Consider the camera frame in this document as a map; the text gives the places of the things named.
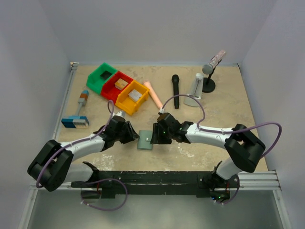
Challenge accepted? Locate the sage green card holder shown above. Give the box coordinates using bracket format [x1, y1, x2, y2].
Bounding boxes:
[137, 130, 153, 150]

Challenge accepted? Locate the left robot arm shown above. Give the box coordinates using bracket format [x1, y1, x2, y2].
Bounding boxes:
[27, 115, 139, 192]

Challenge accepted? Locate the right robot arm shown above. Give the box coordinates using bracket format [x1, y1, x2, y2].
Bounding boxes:
[151, 113, 265, 189]

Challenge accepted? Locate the pink microphone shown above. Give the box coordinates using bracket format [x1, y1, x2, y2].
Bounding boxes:
[143, 81, 163, 109]

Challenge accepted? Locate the yellow plastic bin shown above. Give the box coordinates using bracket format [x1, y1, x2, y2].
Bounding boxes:
[115, 80, 149, 115]

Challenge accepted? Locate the toy block hammer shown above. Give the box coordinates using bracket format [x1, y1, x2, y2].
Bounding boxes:
[61, 90, 90, 129]

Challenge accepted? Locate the block in yellow bin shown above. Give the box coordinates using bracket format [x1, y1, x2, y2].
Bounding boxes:
[128, 89, 142, 103]

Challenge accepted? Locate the grey metronome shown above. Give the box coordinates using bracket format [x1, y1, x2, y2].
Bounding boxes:
[183, 73, 204, 107]

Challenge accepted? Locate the block in red bin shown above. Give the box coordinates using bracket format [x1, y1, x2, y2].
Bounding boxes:
[114, 78, 128, 90]

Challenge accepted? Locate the black microphone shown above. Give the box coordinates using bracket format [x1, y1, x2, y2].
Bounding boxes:
[172, 74, 180, 109]

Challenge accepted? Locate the green plastic bin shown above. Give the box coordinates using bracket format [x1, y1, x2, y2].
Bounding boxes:
[86, 62, 118, 94]

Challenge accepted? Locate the black microphone stand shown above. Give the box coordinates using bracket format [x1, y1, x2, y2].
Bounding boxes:
[202, 62, 215, 93]

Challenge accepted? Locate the glitter microphone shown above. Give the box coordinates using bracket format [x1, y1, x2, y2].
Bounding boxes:
[202, 50, 227, 75]

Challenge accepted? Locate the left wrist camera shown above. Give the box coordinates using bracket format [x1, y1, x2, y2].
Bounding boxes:
[112, 111, 126, 118]

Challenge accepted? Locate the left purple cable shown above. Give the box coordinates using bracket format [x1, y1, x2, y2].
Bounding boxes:
[35, 100, 115, 189]

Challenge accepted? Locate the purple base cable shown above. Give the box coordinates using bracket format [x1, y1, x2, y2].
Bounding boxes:
[80, 178, 129, 211]

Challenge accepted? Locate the aluminium frame rail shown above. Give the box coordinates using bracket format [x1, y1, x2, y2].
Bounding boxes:
[18, 62, 79, 229]

